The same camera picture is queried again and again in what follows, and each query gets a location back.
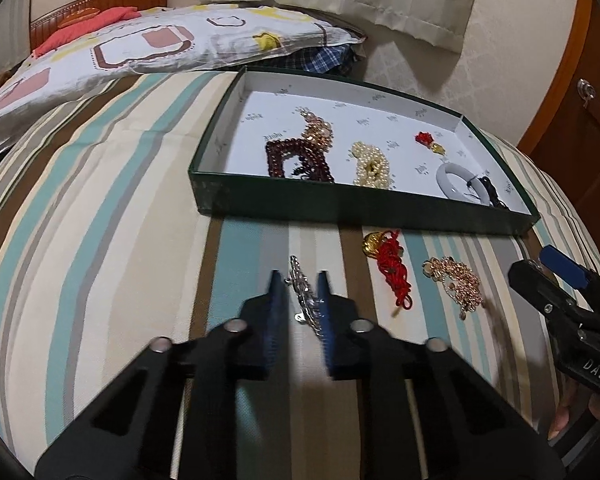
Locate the striped tablecloth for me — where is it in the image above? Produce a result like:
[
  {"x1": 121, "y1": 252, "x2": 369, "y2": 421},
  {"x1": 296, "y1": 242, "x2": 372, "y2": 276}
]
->
[{"x1": 0, "y1": 67, "x2": 600, "y2": 480}]

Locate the gold beaded chain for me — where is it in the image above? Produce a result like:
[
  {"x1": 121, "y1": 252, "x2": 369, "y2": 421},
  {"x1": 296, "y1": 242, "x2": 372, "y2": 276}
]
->
[{"x1": 296, "y1": 106, "x2": 337, "y2": 150}]

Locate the white jade bangle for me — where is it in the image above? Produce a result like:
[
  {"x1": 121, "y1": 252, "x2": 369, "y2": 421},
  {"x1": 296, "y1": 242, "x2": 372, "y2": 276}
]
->
[{"x1": 436, "y1": 162, "x2": 493, "y2": 206}]

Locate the rose gold chain bracelet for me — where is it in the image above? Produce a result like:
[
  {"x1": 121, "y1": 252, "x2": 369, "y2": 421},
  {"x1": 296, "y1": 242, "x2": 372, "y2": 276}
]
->
[{"x1": 422, "y1": 256, "x2": 485, "y2": 321}]

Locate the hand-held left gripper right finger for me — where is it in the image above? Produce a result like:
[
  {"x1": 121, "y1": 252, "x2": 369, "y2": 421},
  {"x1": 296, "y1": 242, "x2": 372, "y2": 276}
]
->
[{"x1": 316, "y1": 270, "x2": 566, "y2": 480}]

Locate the silver rhinestone hair clip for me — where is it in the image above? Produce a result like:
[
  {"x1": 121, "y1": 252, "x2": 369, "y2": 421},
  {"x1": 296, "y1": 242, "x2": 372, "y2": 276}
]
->
[{"x1": 286, "y1": 255, "x2": 331, "y2": 341}]

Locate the brown wooden door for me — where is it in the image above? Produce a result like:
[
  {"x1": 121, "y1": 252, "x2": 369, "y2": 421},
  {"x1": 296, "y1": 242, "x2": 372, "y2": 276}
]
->
[{"x1": 517, "y1": 0, "x2": 600, "y2": 281}]

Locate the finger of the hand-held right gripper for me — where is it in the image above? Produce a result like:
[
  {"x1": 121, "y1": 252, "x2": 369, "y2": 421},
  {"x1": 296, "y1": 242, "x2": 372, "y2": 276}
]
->
[
  {"x1": 508, "y1": 259, "x2": 583, "y2": 317},
  {"x1": 539, "y1": 244, "x2": 600, "y2": 308}
]

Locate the wooden headboard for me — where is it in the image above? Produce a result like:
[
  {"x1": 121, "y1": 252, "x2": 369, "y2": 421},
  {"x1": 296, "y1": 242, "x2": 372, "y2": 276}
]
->
[{"x1": 30, "y1": 0, "x2": 168, "y2": 53}]

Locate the black cord pendant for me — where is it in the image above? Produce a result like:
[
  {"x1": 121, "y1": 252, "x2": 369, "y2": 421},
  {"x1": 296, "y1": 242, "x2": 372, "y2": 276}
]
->
[{"x1": 472, "y1": 172, "x2": 511, "y2": 210}]

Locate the dark red bead bracelet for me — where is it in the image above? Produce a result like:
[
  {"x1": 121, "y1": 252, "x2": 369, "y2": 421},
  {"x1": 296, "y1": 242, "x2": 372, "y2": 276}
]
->
[{"x1": 265, "y1": 138, "x2": 336, "y2": 183}]

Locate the pink pillow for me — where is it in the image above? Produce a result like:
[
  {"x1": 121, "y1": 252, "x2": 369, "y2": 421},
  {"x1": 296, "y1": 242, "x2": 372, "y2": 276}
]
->
[{"x1": 32, "y1": 6, "x2": 140, "y2": 57}]

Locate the blue plaid bed sheet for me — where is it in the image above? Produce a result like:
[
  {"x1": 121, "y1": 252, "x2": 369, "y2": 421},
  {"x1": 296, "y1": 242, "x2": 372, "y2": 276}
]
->
[{"x1": 265, "y1": 44, "x2": 361, "y2": 77}]

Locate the red cord with gold charm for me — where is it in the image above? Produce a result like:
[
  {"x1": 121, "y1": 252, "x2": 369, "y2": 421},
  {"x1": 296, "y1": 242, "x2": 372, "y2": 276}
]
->
[{"x1": 362, "y1": 230, "x2": 413, "y2": 312}]

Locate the small red flower charm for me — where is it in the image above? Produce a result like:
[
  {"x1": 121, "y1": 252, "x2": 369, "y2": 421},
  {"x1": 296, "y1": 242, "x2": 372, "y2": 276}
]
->
[{"x1": 414, "y1": 131, "x2": 447, "y2": 155}]

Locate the silver door knob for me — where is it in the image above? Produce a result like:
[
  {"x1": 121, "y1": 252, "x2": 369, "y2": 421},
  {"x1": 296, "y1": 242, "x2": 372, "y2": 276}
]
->
[{"x1": 577, "y1": 78, "x2": 597, "y2": 108}]

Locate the person's right hand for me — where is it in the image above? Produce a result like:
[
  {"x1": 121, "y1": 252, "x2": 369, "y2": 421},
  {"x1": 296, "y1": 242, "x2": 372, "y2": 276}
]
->
[{"x1": 549, "y1": 382, "x2": 600, "y2": 442}]

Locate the white patterned quilt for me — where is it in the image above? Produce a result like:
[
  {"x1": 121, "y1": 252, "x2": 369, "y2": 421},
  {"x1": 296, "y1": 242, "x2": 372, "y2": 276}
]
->
[{"x1": 0, "y1": 5, "x2": 366, "y2": 161}]

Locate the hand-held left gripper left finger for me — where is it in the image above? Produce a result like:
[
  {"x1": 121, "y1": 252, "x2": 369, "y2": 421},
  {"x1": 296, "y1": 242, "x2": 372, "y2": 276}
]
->
[{"x1": 35, "y1": 269, "x2": 283, "y2": 480}]

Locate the green shallow cardboard box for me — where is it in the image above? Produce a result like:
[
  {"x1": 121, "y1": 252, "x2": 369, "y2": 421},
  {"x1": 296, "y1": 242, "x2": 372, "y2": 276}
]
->
[{"x1": 188, "y1": 65, "x2": 541, "y2": 237}]

